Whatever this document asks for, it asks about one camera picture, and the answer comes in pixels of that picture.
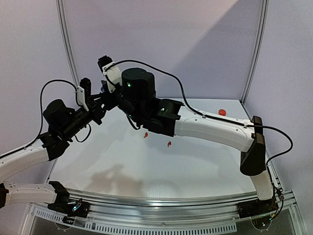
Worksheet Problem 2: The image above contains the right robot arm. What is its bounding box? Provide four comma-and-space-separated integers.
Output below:
102, 64, 274, 213

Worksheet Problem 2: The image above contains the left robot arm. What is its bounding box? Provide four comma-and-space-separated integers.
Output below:
0, 94, 106, 212

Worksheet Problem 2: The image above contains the red charging case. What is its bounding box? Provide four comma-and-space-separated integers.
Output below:
218, 109, 227, 116

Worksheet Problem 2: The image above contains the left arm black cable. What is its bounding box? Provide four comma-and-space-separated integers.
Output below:
29, 79, 92, 147

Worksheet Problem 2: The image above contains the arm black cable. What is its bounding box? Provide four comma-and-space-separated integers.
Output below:
113, 60, 293, 218
29, 79, 92, 147

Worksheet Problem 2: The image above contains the front aluminium rail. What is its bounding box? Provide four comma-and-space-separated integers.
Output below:
28, 188, 298, 221

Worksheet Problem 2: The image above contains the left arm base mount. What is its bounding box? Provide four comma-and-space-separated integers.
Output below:
47, 196, 91, 218

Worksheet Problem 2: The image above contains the left aluminium frame post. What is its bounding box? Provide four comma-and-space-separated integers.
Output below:
56, 0, 80, 87

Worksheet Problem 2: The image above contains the aluminium frame post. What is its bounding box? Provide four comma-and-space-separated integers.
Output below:
56, 0, 80, 87
240, 0, 269, 106

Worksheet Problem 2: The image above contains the right aluminium frame post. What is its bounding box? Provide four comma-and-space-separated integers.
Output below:
240, 0, 269, 106

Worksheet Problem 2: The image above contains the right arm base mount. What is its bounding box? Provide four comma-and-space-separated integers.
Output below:
236, 198, 278, 218

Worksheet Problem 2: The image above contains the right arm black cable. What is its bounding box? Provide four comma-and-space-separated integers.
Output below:
113, 60, 293, 218

